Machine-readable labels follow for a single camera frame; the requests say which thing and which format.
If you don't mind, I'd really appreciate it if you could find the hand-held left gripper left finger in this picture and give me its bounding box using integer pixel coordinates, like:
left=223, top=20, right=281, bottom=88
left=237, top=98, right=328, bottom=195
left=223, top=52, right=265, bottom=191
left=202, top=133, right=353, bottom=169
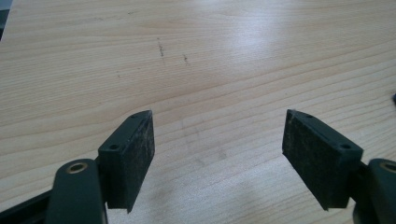
left=97, top=109, right=156, bottom=215

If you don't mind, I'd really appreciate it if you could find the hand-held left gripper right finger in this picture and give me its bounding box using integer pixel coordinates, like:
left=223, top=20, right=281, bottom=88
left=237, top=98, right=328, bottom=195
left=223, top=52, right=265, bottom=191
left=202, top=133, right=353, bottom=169
left=281, top=108, right=364, bottom=212

